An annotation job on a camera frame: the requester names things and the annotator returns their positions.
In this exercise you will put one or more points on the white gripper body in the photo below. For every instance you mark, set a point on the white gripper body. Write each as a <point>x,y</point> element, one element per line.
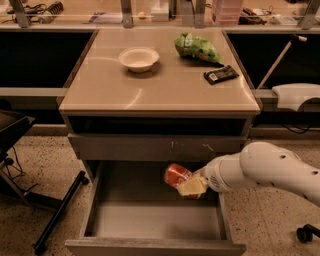
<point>213,175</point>

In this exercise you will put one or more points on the orange coke can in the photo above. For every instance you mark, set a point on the orange coke can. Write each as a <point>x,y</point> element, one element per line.
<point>175,175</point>

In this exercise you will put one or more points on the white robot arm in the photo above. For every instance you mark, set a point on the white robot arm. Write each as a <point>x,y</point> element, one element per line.
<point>258,164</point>

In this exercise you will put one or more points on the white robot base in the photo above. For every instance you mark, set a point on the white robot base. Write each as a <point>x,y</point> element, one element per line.
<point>293,96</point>

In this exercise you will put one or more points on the open middle drawer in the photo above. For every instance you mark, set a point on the open middle drawer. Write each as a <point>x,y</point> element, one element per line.
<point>133,212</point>

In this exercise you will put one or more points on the grey drawer cabinet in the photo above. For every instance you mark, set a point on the grey drawer cabinet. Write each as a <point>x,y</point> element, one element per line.
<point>172,98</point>

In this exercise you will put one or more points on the closed top drawer front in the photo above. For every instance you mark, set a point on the closed top drawer front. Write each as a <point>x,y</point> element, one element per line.
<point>129,147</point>

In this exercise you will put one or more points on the black chair caster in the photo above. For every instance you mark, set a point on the black chair caster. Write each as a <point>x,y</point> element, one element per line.
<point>306,233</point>

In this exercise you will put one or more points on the green chip bag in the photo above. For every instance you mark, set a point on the green chip bag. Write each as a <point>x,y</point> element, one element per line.
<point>196,47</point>

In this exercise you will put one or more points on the white paper bowl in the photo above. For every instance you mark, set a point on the white paper bowl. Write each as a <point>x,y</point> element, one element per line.
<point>138,59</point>

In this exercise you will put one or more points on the white stick with black tip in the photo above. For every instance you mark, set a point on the white stick with black tip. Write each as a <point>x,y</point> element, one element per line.
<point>293,38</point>

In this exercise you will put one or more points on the pink storage box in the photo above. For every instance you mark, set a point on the pink storage box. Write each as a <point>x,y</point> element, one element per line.
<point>226,12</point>

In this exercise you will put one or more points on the black office chair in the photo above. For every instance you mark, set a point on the black office chair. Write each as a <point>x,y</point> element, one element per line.
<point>42,189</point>

